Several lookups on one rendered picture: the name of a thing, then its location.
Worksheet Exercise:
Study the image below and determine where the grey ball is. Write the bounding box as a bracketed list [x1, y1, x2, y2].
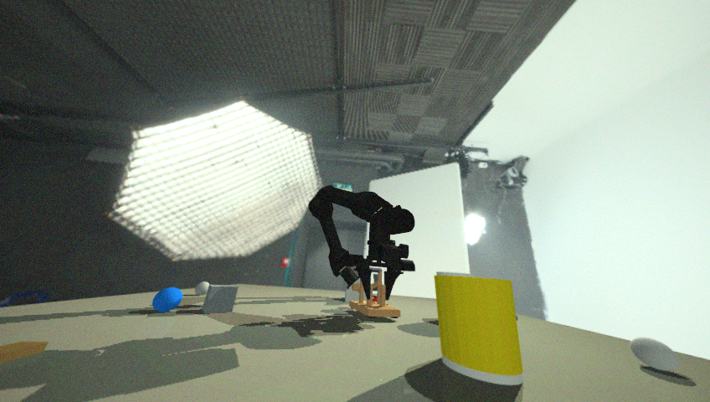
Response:
[195, 281, 210, 296]

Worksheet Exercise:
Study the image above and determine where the grey ellipsoid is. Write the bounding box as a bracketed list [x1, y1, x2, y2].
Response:
[630, 337, 679, 371]

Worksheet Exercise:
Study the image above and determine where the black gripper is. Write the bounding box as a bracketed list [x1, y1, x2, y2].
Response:
[342, 234, 415, 301]

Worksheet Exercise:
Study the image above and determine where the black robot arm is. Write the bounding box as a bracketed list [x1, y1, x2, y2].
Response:
[308, 185, 414, 287]

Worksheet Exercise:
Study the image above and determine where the blue ellipsoid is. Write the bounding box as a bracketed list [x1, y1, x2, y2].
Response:
[153, 287, 183, 312]

